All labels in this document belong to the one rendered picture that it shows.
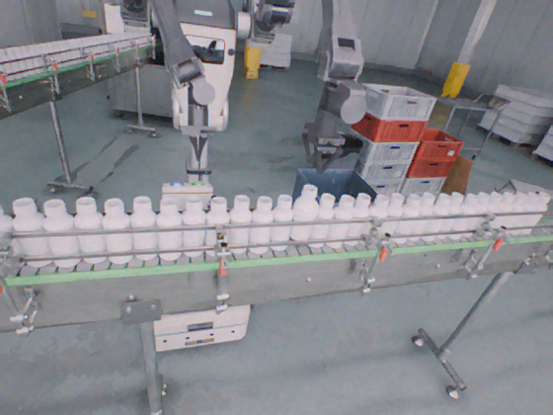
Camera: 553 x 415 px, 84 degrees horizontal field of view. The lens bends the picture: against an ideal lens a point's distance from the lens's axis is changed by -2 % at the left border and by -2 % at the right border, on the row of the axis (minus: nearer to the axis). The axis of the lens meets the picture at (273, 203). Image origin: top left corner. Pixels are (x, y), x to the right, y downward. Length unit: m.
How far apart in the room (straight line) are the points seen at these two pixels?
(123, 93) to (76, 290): 4.02
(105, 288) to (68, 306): 0.11
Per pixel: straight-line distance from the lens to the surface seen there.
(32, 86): 2.60
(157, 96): 4.58
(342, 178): 1.64
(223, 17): 1.31
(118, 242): 0.81
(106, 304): 0.93
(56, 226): 0.81
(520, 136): 7.78
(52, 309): 0.96
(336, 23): 0.74
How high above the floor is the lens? 1.58
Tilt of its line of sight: 32 degrees down
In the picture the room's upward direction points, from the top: 10 degrees clockwise
